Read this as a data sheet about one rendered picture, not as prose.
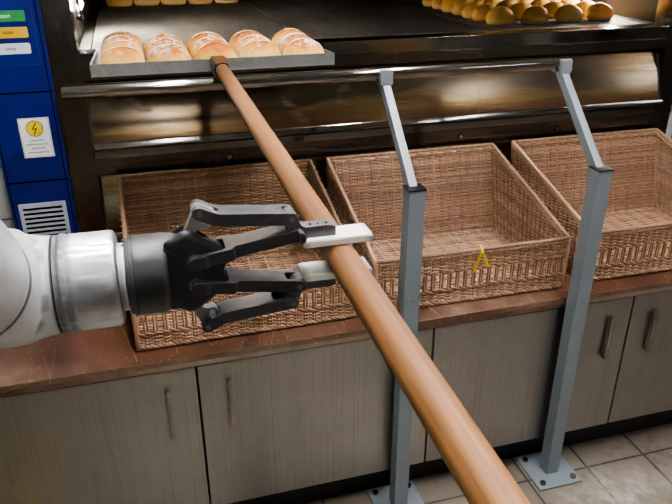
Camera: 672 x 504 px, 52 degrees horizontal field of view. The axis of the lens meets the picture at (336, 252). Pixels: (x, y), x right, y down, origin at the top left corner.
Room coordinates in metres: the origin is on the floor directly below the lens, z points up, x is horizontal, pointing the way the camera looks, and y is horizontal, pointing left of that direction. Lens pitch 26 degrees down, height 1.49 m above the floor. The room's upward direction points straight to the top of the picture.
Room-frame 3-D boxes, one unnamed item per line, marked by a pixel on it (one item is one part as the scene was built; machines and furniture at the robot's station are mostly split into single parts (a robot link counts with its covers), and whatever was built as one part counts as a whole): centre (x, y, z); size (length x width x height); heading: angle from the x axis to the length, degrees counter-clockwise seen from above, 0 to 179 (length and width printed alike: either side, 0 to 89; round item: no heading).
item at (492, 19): (2.65, -0.64, 1.21); 0.61 x 0.48 x 0.06; 16
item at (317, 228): (0.61, 0.03, 1.23); 0.05 x 0.01 x 0.03; 106
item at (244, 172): (1.65, 0.27, 0.72); 0.56 x 0.49 x 0.28; 107
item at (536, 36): (2.09, -0.20, 1.16); 1.80 x 0.06 x 0.04; 106
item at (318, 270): (0.62, 0.00, 1.17); 0.07 x 0.03 x 0.01; 106
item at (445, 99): (2.06, -0.20, 1.02); 1.79 x 0.11 x 0.19; 106
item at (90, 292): (0.56, 0.22, 1.19); 0.09 x 0.06 x 0.09; 16
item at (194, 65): (1.77, 0.32, 1.19); 0.55 x 0.36 x 0.03; 106
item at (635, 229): (1.98, -0.88, 0.72); 0.56 x 0.49 x 0.28; 106
